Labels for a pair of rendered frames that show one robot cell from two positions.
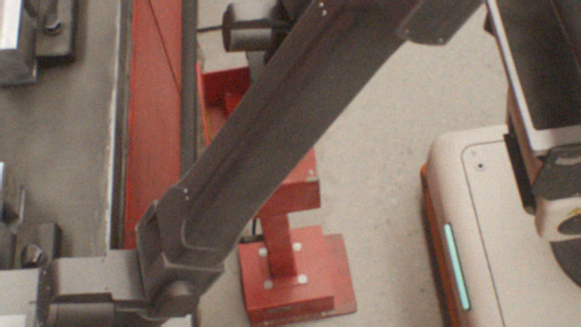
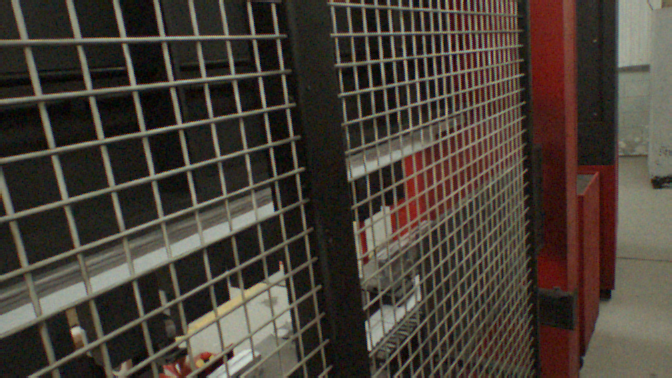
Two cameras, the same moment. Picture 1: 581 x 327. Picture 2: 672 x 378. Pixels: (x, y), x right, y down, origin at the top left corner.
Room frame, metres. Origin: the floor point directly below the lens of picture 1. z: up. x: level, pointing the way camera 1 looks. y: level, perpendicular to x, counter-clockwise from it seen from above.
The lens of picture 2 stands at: (1.65, 1.31, 1.72)
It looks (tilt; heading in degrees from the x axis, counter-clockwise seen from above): 13 degrees down; 212
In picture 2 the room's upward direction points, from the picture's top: 7 degrees counter-clockwise
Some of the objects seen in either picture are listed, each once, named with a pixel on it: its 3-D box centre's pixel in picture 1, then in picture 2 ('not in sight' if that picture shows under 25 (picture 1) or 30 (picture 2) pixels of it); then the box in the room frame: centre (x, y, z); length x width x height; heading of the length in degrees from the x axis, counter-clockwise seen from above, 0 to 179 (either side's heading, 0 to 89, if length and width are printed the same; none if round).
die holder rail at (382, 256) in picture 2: not in sight; (407, 248); (-0.27, 0.45, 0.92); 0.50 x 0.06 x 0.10; 175
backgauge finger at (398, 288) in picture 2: not in sight; (372, 286); (0.30, 0.56, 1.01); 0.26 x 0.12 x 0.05; 85
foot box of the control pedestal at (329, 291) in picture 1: (297, 272); not in sight; (0.63, 0.00, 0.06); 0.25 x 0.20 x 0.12; 92
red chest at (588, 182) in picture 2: not in sight; (543, 265); (-1.18, 0.87, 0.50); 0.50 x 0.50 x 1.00; 85
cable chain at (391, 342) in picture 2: not in sight; (410, 326); (0.52, 0.79, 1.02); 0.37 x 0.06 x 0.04; 175
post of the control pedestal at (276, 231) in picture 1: (274, 222); not in sight; (0.63, 0.03, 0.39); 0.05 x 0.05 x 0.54; 2
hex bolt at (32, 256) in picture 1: (31, 255); not in sight; (0.42, 0.34, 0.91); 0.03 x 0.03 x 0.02
